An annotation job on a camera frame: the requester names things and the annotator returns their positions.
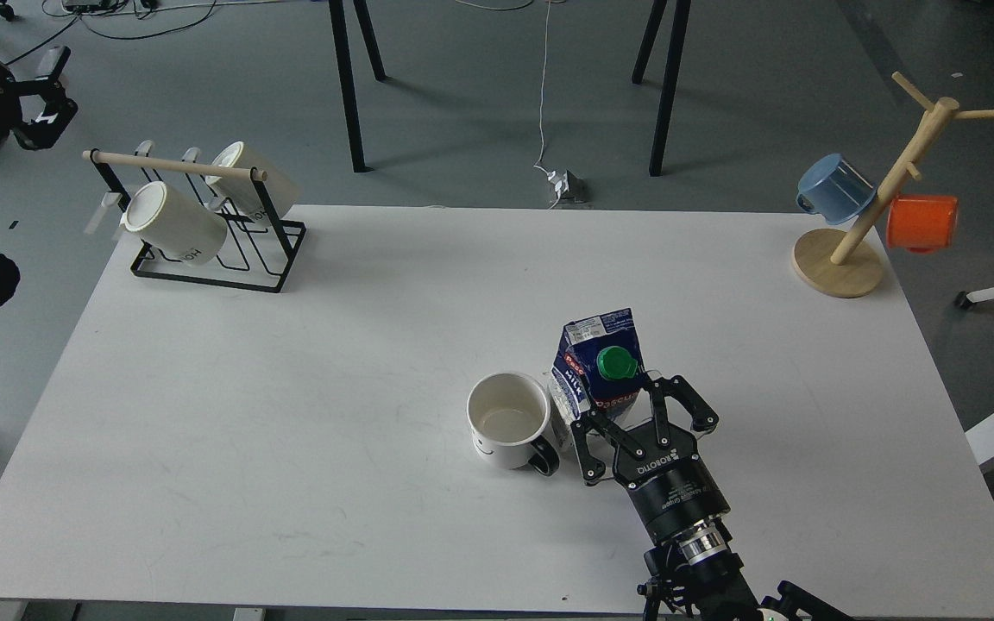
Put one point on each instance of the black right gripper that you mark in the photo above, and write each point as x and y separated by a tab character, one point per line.
665	483

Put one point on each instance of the blue white milk carton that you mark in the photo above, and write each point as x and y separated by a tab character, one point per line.
598	361

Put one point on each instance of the white mug with black handle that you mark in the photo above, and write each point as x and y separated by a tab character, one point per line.
509	416

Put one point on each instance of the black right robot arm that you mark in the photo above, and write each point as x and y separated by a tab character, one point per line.
691	566

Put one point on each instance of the white mug front on rack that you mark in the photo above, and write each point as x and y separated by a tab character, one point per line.
183	229

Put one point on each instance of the grey floor power socket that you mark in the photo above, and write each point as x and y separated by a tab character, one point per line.
567	188

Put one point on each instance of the wooden mug tree stand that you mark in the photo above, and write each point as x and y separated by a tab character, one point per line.
839	263

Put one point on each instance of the black left table legs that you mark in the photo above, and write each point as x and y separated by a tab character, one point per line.
345	70

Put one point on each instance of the black table legs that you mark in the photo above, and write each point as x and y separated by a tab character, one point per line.
345	70
668	89

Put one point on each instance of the blue mug on tree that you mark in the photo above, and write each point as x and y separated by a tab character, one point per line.
835	189

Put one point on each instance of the orange mug on tree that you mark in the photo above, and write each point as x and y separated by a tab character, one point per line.
922	223

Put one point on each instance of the black right table legs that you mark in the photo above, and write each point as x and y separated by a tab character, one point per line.
668	89

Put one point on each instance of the black wire mug rack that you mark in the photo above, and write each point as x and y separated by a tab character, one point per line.
262	244

